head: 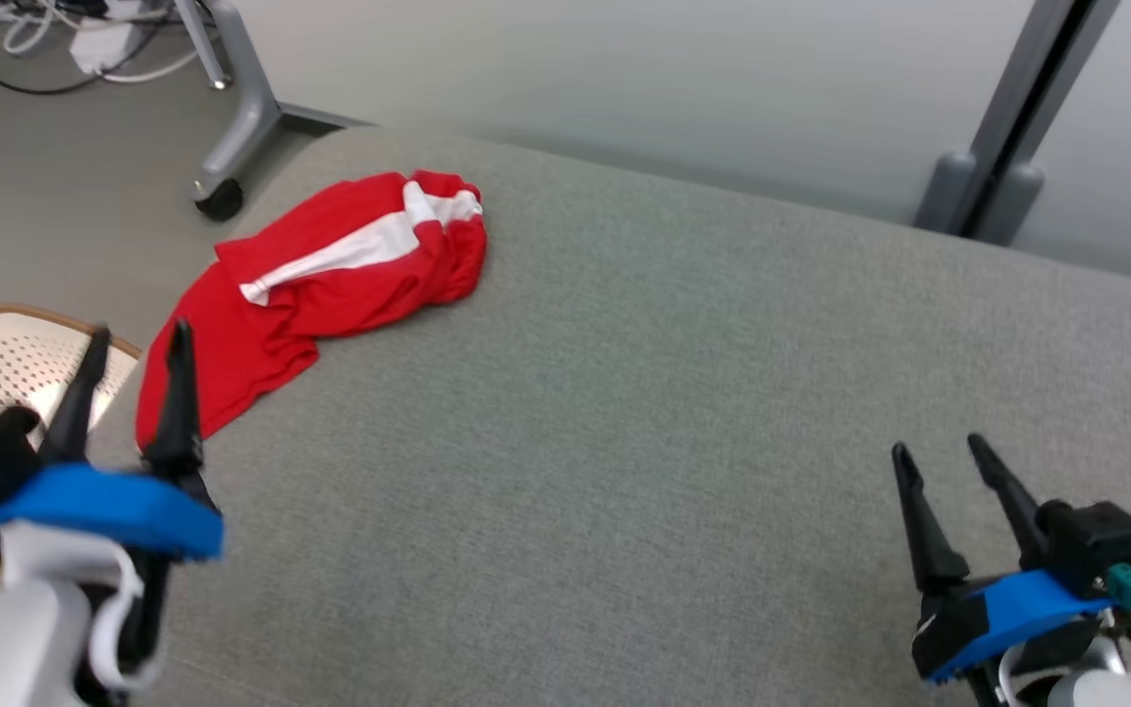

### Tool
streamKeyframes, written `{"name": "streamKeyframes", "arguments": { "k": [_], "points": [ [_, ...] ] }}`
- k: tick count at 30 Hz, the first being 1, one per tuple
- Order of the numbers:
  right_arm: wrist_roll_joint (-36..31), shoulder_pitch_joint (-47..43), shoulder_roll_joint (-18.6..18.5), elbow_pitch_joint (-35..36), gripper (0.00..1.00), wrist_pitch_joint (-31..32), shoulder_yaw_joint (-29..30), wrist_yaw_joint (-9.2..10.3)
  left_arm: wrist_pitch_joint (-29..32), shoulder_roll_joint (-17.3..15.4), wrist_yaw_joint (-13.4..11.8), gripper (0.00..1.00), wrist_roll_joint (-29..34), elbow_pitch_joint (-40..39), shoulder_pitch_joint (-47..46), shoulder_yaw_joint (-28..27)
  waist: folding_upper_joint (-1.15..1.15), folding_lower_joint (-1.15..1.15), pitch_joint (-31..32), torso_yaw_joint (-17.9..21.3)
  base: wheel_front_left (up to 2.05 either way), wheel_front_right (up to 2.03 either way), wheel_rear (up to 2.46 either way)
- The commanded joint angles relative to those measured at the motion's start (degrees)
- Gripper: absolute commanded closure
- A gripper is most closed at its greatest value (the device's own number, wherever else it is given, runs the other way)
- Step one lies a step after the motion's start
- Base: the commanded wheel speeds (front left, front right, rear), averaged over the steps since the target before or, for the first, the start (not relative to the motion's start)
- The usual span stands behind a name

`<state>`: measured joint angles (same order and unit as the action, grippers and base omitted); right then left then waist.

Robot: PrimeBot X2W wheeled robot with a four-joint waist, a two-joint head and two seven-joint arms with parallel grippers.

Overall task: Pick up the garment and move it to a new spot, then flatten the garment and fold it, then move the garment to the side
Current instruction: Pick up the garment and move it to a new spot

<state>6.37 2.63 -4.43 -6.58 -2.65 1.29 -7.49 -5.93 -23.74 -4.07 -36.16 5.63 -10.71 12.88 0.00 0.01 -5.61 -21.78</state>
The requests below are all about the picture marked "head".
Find white perforated laundry basket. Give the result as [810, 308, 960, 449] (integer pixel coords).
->
[0, 304, 144, 433]

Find thin metal desk strut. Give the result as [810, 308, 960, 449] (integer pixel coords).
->
[173, 0, 233, 91]

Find white power strip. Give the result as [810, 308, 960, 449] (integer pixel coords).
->
[70, 20, 139, 75]

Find red shorts with white stripes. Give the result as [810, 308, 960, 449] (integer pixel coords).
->
[135, 170, 488, 453]

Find grey cylindrical post foot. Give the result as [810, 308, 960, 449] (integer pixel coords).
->
[973, 162, 1046, 246]
[914, 150, 979, 235]

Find blue-topped left gripper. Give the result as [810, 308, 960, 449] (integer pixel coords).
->
[0, 319, 225, 693]

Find grey partition post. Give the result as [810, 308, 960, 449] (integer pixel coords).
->
[958, 0, 1121, 242]

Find blue-topped right gripper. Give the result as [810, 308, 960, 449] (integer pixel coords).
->
[891, 433, 1111, 707]

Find white floor cable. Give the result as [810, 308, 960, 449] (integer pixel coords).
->
[99, 47, 205, 84]

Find grey desk leg with caster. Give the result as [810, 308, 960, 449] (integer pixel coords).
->
[190, 0, 370, 222]

